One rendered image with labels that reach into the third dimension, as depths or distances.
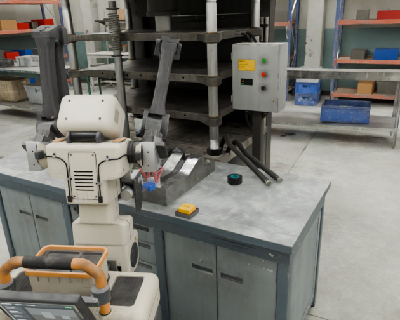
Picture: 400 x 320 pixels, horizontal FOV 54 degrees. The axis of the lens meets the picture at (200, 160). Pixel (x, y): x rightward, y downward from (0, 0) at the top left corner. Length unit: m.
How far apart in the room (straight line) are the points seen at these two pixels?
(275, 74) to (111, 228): 1.34
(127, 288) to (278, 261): 0.65
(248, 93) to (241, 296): 1.21
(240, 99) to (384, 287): 1.49
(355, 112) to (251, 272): 3.87
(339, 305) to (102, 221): 1.59
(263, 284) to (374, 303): 1.03
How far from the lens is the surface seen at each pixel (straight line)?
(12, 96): 7.90
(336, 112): 5.40
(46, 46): 1.66
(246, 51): 2.41
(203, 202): 1.88
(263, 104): 2.42
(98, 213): 1.53
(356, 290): 2.74
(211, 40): 2.34
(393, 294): 2.79
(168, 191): 1.85
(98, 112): 1.42
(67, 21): 3.08
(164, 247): 1.98
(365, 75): 5.11
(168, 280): 2.09
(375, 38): 8.19
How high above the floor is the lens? 1.65
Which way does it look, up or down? 21 degrees down
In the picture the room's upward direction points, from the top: 2 degrees counter-clockwise
